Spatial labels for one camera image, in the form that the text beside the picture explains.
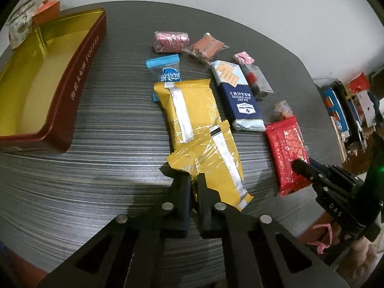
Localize red snack packet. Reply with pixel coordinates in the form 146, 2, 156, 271
265, 116, 311, 196

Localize small clear orange snack packet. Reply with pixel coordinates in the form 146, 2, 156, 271
274, 100, 294, 121

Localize navy white cracker packet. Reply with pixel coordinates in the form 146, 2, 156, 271
211, 60, 265, 132

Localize clear packet dark sesame bar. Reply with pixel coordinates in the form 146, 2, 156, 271
240, 64, 274, 100

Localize small pink patterned candy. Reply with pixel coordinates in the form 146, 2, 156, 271
232, 51, 254, 65

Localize blue white candy packet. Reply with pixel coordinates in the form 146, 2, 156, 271
145, 54, 182, 103

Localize clear packet orange biscuits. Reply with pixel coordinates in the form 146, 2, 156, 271
182, 33, 229, 66

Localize large pink patterned cake packet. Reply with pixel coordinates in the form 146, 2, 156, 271
152, 31, 190, 53

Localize pink ribbon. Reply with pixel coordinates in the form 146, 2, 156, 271
307, 223, 333, 255

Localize red gold toffee tin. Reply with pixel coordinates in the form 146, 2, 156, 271
1, 8, 107, 152

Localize floral ceramic teapot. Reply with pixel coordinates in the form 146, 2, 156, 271
5, 0, 42, 50

